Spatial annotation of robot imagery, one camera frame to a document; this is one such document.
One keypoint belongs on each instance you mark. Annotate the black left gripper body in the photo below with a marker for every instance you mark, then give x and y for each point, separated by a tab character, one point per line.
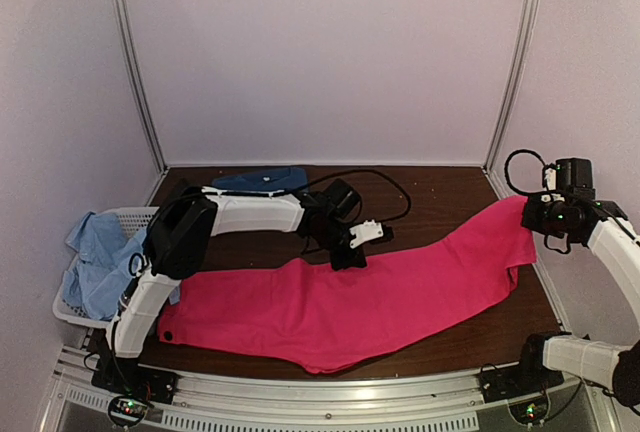
338	262

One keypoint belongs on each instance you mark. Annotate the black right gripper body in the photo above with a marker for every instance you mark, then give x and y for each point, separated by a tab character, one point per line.
551	221

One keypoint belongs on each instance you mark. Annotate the red garment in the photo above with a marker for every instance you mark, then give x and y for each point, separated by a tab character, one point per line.
326	321

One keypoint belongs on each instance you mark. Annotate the dark blue polo shirt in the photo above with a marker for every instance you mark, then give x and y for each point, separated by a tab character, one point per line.
265	180

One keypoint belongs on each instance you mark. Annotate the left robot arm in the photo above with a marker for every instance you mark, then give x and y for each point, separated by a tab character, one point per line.
177	239

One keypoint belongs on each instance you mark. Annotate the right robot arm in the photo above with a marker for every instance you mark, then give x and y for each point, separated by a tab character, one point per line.
607	359

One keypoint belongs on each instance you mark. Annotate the white plastic laundry basket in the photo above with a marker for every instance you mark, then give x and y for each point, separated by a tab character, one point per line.
130	217

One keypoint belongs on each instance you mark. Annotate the right circuit board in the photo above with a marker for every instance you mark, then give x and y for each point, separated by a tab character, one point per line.
531	411

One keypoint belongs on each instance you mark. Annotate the circuit board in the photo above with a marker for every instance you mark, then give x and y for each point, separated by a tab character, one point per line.
531	411
126	411

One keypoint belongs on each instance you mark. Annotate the light blue garment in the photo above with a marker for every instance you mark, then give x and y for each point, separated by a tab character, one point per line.
100	262

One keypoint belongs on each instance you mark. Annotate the left circuit board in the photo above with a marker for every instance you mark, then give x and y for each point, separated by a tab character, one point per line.
126	411

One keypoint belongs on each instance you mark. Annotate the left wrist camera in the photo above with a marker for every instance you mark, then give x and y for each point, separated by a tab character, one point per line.
370	231

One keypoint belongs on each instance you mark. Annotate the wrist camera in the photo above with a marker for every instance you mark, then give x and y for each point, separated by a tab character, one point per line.
370	231
549	183

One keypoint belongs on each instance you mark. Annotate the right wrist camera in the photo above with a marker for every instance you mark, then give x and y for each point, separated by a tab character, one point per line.
549	183

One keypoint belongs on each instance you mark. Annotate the aluminium front rail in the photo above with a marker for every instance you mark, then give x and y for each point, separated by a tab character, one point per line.
443	402

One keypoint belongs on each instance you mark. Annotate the right aluminium frame post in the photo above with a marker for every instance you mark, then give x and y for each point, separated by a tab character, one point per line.
525	31

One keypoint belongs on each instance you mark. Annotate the aluminium frame post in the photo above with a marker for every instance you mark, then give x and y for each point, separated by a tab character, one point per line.
133	70
525	31

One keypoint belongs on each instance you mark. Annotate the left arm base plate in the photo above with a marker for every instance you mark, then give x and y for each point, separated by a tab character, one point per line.
152	385

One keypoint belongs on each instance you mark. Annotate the left aluminium frame post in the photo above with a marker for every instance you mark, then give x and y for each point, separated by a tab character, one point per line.
133	70

